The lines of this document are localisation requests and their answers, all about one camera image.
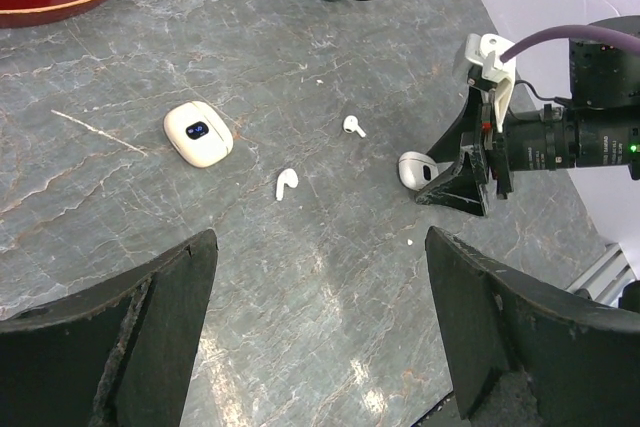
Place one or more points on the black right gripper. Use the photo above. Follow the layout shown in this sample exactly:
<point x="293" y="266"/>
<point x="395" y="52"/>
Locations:
<point x="462" y="186"/>

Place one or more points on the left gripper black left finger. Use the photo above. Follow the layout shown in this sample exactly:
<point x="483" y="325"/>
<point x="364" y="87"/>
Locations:
<point x="119" y="353"/>

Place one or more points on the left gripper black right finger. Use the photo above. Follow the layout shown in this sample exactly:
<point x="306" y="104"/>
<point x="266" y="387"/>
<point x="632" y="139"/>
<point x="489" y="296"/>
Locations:
<point x="522" y="352"/>

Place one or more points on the white earbud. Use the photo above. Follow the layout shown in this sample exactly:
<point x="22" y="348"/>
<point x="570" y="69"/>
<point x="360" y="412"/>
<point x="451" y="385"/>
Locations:
<point x="288" y="178"/>
<point x="351" y="125"/>

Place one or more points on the beige earbud charging case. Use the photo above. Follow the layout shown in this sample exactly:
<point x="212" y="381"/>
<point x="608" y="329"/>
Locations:
<point x="198" y="134"/>

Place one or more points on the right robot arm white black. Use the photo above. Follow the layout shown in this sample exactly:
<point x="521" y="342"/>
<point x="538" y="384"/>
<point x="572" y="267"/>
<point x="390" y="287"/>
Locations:
<point x="598" y="126"/>

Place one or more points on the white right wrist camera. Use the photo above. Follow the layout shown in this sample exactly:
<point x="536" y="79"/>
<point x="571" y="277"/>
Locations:
<point x="478" y="63"/>

